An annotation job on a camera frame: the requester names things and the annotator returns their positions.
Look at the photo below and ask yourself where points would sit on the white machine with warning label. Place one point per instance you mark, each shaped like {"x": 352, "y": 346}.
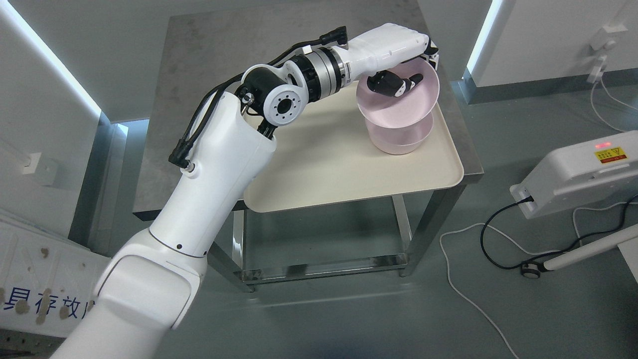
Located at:
{"x": 579, "y": 174}

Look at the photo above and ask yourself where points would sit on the cream plastic tray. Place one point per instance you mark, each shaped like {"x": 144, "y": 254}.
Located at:
{"x": 326, "y": 157}

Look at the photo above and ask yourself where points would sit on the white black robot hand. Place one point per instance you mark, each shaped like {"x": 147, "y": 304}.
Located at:
{"x": 372, "y": 53}

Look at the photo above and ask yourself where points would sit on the white wall socket left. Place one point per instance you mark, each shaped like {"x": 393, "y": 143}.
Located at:
{"x": 41, "y": 169}

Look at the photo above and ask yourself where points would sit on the white stand leg with caster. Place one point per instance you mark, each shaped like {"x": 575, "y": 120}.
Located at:
{"x": 626, "y": 240}

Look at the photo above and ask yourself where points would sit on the pink bowl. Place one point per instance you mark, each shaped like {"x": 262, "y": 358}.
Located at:
{"x": 406, "y": 95}
{"x": 400, "y": 141}

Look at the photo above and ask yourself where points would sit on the white foam board with text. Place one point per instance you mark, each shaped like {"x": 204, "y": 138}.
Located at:
{"x": 46, "y": 282}

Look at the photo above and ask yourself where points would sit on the steel table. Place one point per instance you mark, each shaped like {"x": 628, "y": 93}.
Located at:
{"x": 203, "y": 50}

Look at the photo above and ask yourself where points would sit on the white wall plug right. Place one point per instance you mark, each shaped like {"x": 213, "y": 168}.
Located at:
{"x": 605, "y": 40}

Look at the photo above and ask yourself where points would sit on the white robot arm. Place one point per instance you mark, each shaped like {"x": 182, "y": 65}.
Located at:
{"x": 150, "y": 283}

